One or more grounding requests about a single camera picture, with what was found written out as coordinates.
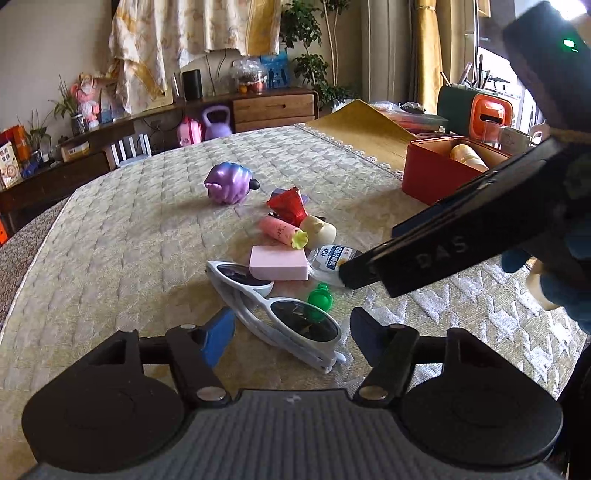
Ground white standing air conditioner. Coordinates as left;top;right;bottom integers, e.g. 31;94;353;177
360;0;416;104

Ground pink rectangular box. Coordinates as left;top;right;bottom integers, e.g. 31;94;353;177
249;246;309;281

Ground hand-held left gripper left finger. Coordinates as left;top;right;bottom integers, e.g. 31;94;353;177
83;307;236;409

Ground floral yellow curtain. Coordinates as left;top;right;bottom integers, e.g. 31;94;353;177
108;0;282;116

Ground small potted plant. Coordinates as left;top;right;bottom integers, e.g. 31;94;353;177
51;76;89;137

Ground green orange desk organizer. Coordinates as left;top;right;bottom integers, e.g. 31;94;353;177
436;85;515;145

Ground clear drinking glass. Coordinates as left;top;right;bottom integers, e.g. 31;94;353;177
480;117;502;148

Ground white sunglasses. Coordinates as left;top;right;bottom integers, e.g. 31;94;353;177
205;261;347;374

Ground pink doll figure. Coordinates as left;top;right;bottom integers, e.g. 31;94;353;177
71;74;105;130

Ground clear bag of fruit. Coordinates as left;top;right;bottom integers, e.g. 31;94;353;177
231;58;269;95

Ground potted green tree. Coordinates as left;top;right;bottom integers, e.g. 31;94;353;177
279;0;361;112

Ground small cardboard box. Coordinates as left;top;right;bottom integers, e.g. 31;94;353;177
60;141;90;162

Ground purple shell toy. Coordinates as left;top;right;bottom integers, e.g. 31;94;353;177
204;162;260;205

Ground purple kettlebell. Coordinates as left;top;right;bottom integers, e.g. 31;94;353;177
201;105;232;141

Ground black cylindrical speaker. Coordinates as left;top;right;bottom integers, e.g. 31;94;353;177
182;69;204;101

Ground cream egg-shaped toy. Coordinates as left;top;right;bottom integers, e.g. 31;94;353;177
299;215;338;250

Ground small purple block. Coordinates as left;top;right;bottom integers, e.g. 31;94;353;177
271;187;311;205

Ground white slatted rack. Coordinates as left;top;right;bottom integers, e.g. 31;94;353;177
105;134;153;169

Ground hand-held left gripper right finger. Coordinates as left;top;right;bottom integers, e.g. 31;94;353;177
350;307;506;408

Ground orange printed box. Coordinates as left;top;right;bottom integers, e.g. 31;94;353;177
0;124;31;190

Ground gold curtain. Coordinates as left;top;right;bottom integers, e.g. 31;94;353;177
413;0;445;116

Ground green plastic toy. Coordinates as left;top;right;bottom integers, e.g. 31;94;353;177
308;283;334;322

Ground yellow table runner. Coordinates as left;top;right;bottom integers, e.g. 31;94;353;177
305;99;444;181

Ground pink backpack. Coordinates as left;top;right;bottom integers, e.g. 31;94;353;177
177;116;204;148

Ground wooden sideboard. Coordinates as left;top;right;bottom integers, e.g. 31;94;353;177
0;90;320;232

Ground pale mug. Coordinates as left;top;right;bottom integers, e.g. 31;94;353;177
499;126;546;155

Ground red foil packet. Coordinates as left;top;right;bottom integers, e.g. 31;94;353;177
266;186;308;227

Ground cream cylindrical bottle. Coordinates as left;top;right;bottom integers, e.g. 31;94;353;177
449;144;490;172

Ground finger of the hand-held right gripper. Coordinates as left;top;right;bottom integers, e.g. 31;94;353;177
390;157;513;241
338;251;385;291

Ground beige quilted tablecloth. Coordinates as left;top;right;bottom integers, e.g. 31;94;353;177
0;124;587;480

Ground pink tube yellow flower cap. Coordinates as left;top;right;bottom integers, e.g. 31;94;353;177
257;216;309;251

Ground blue package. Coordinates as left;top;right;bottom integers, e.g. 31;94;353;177
261;52;291;89

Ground red tin box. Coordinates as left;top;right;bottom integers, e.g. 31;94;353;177
401;135;515;207

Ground person's right hand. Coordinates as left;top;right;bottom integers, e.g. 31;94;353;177
501;157;591;334

